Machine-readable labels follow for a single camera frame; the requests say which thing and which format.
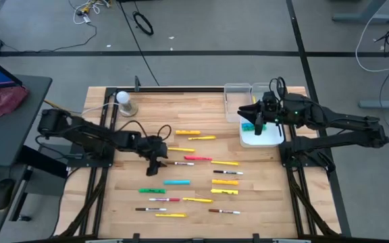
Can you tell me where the white plastic bin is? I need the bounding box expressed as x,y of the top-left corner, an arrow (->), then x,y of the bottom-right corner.
238,116 -> 286,149

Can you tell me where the magenta Expo dry-erase marker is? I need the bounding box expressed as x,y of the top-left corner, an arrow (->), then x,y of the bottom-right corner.
148,197 -> 181,203

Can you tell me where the grey desk foot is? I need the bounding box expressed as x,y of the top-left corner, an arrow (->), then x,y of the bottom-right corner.
331,0 -> 389,25
359,91 -> 389,111

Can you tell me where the white floor cable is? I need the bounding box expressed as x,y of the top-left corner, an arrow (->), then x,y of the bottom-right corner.
355,0 -> 389,73

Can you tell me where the yellow Sharpie highlighter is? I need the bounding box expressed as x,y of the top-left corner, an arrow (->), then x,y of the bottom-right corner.
210,188 -> 240,196

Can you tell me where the white lamp cable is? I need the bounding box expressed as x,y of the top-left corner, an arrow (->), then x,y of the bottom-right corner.
81,101 -> 121,117

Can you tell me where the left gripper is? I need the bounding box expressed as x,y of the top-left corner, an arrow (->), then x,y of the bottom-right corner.
136,134 -> 168,177

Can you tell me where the long black floor cable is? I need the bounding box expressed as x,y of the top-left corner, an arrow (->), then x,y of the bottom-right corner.
118,0 -> 161,87

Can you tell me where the white yellow cable bundle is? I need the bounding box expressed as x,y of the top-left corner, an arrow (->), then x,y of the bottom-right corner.
68,0 -> 111,26

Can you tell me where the black dry-erase marker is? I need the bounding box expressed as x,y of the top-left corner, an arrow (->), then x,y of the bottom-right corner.
213,169 -> 244,176

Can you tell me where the black desk leg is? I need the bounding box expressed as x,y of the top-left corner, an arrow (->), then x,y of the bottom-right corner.
9,144 -> 70,223

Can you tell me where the white bulb brass lamp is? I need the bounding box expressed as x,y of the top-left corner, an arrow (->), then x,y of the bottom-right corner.
115,90 -> 140,118

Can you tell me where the black computer mouse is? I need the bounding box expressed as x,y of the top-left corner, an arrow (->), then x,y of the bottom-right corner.
0,178 -> 16,212

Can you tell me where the dark grey desk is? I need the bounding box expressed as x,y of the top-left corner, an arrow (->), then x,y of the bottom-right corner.
0,74 -> 53,243

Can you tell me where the coiled black cable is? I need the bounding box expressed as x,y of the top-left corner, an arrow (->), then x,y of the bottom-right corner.
132,11 -> 155,36

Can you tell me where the clear plastic bin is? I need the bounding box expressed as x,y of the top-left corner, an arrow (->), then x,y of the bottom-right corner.
224,82 -> 253,124
250,82 -> 282,117

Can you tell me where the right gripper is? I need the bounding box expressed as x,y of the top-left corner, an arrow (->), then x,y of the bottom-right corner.
237,90 -> 286,136

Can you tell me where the yellow BIC brite liner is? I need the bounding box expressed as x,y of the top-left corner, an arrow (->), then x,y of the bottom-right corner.
182,197 -> 214,204

